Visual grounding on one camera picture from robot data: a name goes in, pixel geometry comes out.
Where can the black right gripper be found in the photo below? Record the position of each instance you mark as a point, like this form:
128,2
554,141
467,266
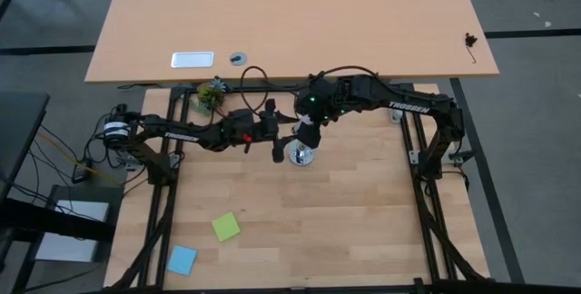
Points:
318,99

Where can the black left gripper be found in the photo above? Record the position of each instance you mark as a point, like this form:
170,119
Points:
268,126

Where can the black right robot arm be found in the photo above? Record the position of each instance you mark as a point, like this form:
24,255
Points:
408,107

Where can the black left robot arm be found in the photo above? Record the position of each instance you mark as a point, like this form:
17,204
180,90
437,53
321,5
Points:
181,134

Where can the green potted plant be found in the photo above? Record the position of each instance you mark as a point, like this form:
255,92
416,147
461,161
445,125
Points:
209,98

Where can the light wooden desk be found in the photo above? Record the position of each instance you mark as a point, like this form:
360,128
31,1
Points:
295,22

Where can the green sticky note pad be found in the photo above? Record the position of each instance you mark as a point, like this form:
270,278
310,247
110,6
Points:
225,227

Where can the silver rectangular desk plate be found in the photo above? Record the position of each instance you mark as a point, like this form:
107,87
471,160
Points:
192,59

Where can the blue sticky note pad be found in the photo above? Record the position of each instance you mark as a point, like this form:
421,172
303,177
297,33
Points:
181,260

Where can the small black hex key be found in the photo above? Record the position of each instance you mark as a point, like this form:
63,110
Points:
469,40

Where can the black power adapter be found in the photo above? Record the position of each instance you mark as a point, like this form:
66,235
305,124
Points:
81,172

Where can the white grey cabinet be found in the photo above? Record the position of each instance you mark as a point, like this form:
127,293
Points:
72,248

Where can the black desk beam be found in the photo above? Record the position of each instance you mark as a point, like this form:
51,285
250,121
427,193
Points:
45,221

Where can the black side desk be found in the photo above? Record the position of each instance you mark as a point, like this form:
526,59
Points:
18,121

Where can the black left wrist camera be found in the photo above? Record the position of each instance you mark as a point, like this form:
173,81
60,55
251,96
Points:
278,154

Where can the black aluminium table frame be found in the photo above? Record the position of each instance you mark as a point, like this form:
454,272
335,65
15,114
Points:
286,89

